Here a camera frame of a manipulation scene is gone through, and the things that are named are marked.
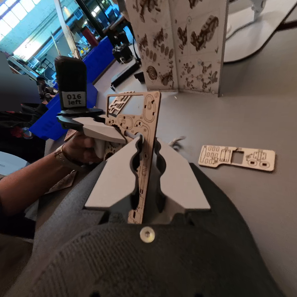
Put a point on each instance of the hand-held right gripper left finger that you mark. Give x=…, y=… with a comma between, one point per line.
x=111, y=185

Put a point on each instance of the wooden puzzle sheet with cutouts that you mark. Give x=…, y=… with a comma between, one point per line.
x=120, y=99

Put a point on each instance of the person's left forearm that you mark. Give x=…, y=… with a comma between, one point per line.
x=30, y=183

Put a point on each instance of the red bottle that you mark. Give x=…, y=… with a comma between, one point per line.
x=87, y=37

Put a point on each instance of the person's brown clothing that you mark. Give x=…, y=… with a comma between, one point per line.
x=14, y=259

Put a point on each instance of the small black box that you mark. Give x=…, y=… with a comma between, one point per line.
x=139, y=77

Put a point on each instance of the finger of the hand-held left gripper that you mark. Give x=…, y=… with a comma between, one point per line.
x=85, y=121
x=104, y=133

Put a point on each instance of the black flat bar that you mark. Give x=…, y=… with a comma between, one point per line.
x=125, y=72

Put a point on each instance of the blue plastic bin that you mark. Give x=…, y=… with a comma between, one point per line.
x=46, y=125

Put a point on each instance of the person's left hand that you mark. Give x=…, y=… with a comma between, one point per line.
x=78, y=148

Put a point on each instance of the small wooden puzzle strip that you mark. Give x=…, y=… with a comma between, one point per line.
x=271, y=154

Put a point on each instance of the wooden puzzle sheet with window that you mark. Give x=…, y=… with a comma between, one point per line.
x=152, y=130

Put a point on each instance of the grey desk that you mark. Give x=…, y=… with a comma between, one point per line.
x=243, y=120

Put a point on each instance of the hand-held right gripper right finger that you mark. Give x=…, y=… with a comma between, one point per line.
x=183, y=185

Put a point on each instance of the folded paper instruction booklet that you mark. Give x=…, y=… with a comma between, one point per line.
x=197, y=69

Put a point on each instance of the white monitor stand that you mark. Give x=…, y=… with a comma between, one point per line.
x=257, y=5

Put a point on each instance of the black device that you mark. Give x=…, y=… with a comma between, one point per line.
x=121, y=46

